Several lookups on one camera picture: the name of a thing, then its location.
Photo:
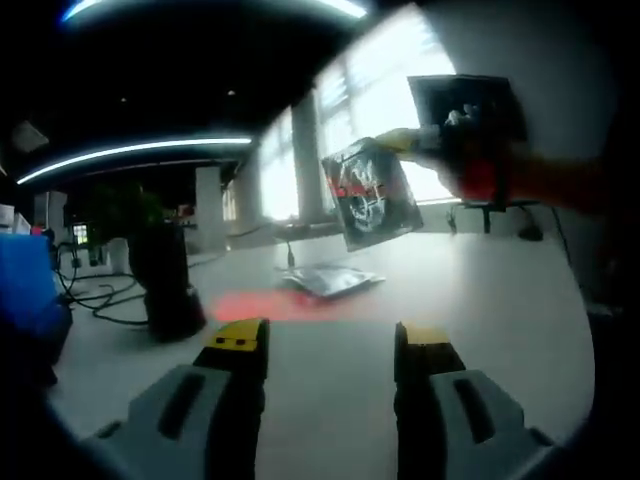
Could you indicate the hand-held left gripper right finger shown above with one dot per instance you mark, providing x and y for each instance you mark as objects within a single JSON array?
[{"x": 420, "y": 395}]

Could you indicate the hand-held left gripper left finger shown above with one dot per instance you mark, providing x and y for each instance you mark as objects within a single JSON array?
[{"x": 142, "y": 430}]

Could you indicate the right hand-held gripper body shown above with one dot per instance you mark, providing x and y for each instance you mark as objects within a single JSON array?
[{"x": 475, "y": 145}]

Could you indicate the dark yellow-edged sheet goods packet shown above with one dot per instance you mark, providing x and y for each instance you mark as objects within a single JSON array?
[{"x": 370, "y": 200}]

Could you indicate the clear plastic snack packet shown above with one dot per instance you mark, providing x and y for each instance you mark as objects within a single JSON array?
[{"x": 340, "y": 280}]

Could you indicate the person's right hand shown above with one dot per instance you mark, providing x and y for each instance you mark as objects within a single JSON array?
[{"x": 442, "y": 172}]

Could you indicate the black hanging monitor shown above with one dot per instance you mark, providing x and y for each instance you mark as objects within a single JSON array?
[{"x": 430, "y": 95}]

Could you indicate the bright window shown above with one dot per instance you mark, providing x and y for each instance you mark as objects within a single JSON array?
[{"x": 380, "y": 85}]

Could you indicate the black monitor stand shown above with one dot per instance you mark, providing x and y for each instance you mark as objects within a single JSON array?
[{"x": 487, "y": 220}]

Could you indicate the white table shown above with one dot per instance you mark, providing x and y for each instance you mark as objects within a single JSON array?
[{"x": 325, "y": 400}]

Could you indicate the black round base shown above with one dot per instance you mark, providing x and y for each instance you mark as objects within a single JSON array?
[{"x": 530, "y": 235}]

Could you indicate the black barcode scanner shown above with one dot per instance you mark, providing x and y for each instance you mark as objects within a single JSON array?
[{"x": 165, "y": 300}]

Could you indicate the long ceiling light strip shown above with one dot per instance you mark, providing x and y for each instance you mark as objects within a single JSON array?
[
  {"x": 350, "y": 7},
  {"x": 150, "y": 146}
]

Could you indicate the blue plastic crate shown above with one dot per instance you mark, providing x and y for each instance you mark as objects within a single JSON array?
[{"x": 25, "y": 280}]

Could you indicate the green potted plant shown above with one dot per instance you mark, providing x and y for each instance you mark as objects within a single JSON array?
[{"x": 125, "y": 210}]

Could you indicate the small red object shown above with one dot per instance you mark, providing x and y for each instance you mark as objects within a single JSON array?
[{"x": 39, "y": 230}]

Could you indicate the white ceiling air conditioner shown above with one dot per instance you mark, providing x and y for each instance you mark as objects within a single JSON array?
[{"x": 30, "y": 136}]

